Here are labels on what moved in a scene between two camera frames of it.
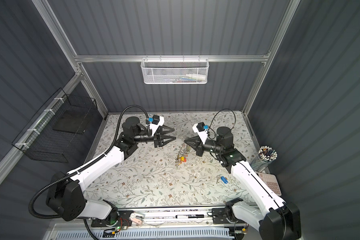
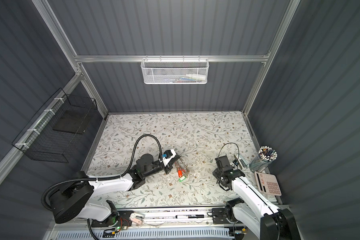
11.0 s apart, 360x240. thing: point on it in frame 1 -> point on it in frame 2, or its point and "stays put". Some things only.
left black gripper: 157,140 -> 168,167
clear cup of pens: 266,155 stays put
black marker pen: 191,216 stays put
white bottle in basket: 198,77 stays put
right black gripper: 196,141 -> 215,172
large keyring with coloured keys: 182,153 -> 182,170
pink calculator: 271,182 stays put
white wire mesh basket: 174,71 stays put
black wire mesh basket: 53,134 stays put
